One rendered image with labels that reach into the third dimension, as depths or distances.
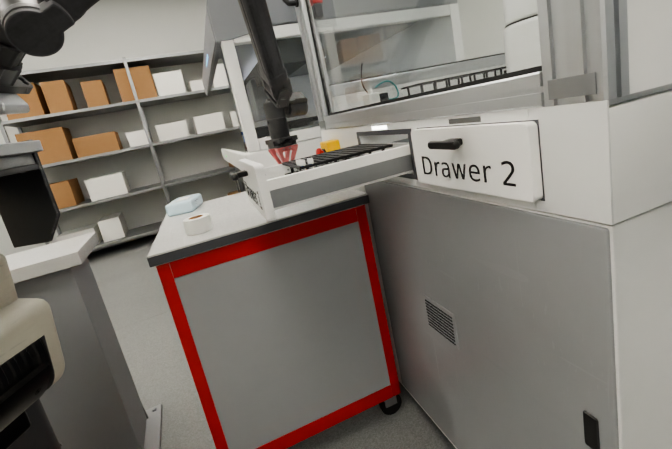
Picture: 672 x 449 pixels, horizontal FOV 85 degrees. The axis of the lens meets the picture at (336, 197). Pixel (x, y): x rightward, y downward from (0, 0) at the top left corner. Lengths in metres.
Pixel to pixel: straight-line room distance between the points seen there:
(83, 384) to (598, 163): 1.45
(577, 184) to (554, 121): 0.08
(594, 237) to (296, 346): 0.81
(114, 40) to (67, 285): 4.12
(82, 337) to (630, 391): 1.34
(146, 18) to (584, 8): 5.01
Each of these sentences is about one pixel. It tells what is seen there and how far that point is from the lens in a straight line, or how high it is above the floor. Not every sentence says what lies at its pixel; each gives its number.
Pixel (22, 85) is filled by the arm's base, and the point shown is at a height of 1.15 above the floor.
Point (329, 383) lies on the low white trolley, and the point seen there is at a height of 0.23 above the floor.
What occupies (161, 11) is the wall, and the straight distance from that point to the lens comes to 5.32.
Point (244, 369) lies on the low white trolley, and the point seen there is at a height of 0.38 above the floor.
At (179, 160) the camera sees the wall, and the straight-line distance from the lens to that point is 5.07.
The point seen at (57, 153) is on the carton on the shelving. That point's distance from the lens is 4.75.
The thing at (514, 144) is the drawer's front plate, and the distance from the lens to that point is 0.57.
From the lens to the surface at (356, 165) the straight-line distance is 0.77.
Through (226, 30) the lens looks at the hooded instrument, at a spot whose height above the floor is 1.40.
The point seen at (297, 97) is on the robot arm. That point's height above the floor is 1.06.
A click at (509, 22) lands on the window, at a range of 0.61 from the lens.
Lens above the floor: 0.99
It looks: 12 degrees down
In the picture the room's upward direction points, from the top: 12 degrees counter-clockwise
